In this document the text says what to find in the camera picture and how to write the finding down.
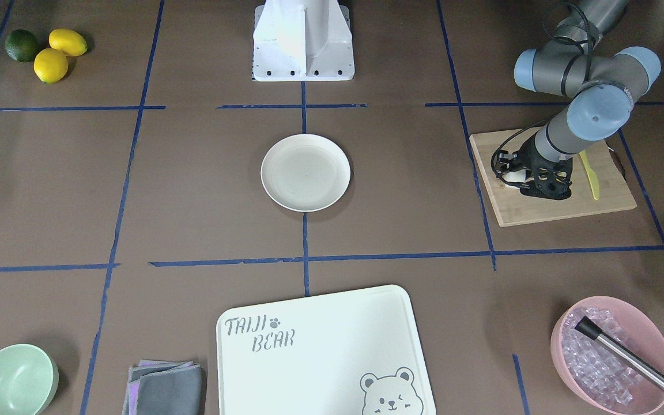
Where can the cream round plate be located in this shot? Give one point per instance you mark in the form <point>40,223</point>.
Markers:
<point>305,173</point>

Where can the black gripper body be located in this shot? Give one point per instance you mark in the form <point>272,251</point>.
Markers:
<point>527,163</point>

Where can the yellow lemon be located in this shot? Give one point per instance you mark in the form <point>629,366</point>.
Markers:
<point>50,65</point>
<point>71,43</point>

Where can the green bowl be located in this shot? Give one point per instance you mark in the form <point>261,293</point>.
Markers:
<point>29,379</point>

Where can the cream bear serving tray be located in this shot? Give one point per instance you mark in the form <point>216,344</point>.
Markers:
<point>352,352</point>

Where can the folded grey purple cloth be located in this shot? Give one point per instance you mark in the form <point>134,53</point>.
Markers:
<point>163,387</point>

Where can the yellow plastic knife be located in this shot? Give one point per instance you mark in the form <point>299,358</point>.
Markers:
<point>592,176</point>

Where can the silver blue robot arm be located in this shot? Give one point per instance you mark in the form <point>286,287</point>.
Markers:
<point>602,91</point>

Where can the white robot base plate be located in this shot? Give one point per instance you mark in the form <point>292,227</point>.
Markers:
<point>302,41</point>

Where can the steel muddler black tip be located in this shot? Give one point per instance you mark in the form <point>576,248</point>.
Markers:
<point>591,330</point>

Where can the green lime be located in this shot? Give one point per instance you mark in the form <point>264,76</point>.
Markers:
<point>22,46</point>

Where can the pink bowl with ice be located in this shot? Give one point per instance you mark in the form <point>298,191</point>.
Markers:
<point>593,372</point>

